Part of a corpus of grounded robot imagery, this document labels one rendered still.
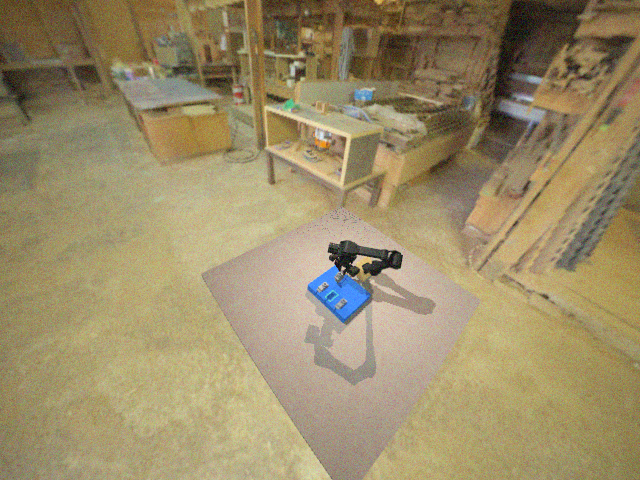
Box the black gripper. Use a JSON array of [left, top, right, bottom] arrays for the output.
[[329, 254, 360, 277]]

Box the blue flat deck panel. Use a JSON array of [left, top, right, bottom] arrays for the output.
[[307, 266, 371, 323]]

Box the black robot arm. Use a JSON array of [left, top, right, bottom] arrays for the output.
[[327, 240, 403, 276]]

